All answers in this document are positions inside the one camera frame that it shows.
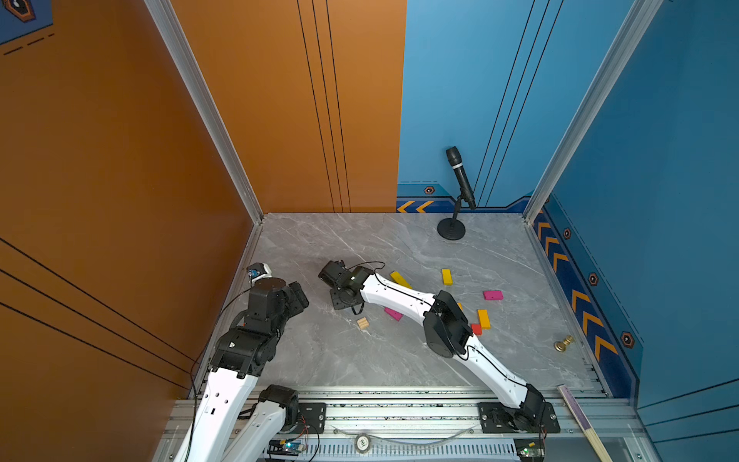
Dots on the aluminium front rail frame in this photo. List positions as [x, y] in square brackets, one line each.
[442, 424]

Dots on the brass knob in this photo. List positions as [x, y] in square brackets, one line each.
[561, 346]

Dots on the orange-yellow block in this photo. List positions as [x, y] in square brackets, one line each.
[484, 319]

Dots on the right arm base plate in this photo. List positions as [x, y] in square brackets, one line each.
[496, 418]

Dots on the magenta block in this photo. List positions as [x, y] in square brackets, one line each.
[493, 295]
[394, 314]

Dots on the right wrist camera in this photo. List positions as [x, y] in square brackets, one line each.
[334, 274]

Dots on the green circuit board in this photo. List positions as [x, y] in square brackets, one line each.
[285, 449]
[529, 450]

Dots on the long yellow block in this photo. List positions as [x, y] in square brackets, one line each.
[400, 280]

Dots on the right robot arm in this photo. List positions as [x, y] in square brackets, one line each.
[448, 333]

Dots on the folded fan stick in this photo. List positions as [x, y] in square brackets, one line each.
[584, 424]

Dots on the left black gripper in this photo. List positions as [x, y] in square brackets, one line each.
[299, 293]

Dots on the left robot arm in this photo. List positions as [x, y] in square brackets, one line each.
[241, 355]

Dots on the round silver speaker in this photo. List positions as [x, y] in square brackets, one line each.
[362, 443]

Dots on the right green circuit board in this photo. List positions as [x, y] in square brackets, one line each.
[529, 450]

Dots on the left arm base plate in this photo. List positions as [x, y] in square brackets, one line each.
[311, 417]

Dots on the black microphone on stand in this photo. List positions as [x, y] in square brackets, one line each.
[452, 229]

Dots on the left green circuit board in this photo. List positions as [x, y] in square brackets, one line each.
[285, 449]

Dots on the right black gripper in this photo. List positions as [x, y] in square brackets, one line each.
[336, 303]

